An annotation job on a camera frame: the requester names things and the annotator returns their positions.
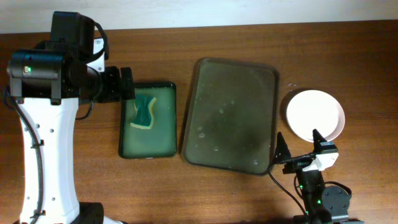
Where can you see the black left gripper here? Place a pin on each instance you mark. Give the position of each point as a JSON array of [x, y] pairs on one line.
[[117, 91]]

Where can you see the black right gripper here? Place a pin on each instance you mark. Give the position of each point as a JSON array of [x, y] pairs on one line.
[[283, 154]]

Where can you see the pinkish white plate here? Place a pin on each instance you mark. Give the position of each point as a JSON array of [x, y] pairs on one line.
[[315, 109]]

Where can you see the green yellow sponge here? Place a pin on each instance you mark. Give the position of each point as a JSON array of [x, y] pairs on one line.
[[144, 118]]

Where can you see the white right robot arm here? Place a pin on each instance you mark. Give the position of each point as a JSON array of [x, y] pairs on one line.
[[323, 202]]

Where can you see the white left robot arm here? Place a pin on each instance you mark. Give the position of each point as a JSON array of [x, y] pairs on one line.
[[46, 86]]

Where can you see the green water tray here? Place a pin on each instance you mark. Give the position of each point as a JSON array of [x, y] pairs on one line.
[[160, 138]]

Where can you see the large dark serving tray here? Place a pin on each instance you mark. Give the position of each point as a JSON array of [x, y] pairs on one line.
[[232, 117]]

